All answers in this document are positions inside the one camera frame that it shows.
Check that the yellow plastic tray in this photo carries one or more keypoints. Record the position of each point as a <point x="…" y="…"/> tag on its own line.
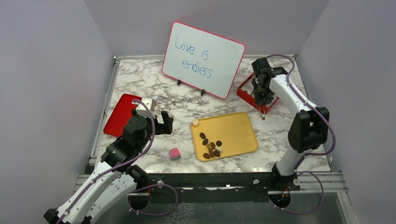
<point x="234" y="130"/>

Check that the pink whiteboard eraser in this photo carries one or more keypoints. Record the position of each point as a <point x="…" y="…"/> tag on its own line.
<point x="175" y="154"/>

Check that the pink-framed whiteboard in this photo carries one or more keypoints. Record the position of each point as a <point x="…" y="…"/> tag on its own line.
<point x="202" y="59"/>

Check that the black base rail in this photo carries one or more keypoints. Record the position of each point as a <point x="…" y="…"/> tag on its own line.
<point x="194" y="188"/>

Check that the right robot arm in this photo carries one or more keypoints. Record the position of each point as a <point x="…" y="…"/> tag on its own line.
<point x="309" y="128"/>

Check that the white heart chocolate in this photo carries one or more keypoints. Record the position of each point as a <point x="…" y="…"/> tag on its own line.
<point x="195" y="122"/>

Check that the red chocolate box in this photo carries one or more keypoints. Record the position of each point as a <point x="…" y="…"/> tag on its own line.
<point x="245" y="92"/>

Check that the red box lid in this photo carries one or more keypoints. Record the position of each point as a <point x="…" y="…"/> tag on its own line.
<point x="120" y="115"/>

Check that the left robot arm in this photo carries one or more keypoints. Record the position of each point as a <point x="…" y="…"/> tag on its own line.
<point x="115" y="175"/>

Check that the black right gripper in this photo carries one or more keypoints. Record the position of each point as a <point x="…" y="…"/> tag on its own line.
<point x="259" y="99"/>

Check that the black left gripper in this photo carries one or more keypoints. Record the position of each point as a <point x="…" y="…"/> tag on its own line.
<point x="166" y="127"/>

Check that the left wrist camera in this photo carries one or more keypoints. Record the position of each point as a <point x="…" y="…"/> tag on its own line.
<point x="145" y="107"/>

